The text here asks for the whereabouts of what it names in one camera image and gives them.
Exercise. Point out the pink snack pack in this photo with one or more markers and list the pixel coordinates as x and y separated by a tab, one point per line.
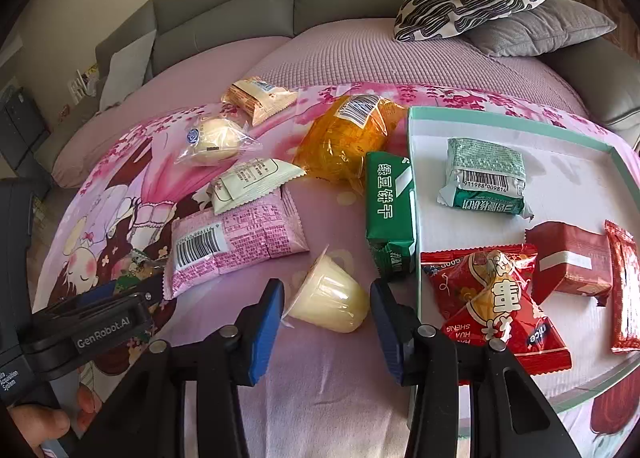
205	245

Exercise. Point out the clear green cookie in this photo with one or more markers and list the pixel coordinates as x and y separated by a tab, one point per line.
134	268

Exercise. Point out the clear wrapped round bun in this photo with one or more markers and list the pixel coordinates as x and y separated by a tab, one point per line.
209	140

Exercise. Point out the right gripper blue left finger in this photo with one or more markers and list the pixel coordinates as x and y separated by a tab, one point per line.
264	326

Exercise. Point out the yellow pudding cup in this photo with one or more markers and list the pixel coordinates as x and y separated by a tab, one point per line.
325	295

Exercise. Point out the red cartoon snack bag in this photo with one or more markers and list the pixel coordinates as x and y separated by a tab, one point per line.
482	295

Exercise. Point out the person left hand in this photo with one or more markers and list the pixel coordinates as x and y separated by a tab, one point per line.
40	424

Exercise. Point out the light grey cushion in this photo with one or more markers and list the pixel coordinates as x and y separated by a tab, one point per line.
127	71

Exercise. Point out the dark cabinet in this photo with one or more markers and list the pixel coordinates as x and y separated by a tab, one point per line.
23	131

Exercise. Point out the grey throw pillow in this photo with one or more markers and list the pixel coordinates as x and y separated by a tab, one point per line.
552	25

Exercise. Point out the pink sofa cover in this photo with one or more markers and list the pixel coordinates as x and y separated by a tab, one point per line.
354	50

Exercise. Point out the orange snack bag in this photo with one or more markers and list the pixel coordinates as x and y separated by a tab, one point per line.
337	142

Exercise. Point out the red snack pack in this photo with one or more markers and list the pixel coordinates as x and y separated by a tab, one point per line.
570	260

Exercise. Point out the orange beige snack pack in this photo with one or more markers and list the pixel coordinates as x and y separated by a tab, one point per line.
258	98

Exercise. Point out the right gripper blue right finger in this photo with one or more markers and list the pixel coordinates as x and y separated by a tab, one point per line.
390	325

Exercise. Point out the red patterned wafer pack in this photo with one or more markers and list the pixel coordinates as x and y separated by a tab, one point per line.
625	294

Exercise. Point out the green silver snack pack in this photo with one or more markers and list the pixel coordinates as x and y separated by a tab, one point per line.
484	177

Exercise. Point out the green biscuit pack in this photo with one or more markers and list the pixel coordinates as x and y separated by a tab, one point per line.
390	223

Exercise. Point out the cream wrapped snack pack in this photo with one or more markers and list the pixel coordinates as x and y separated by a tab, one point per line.
247	181

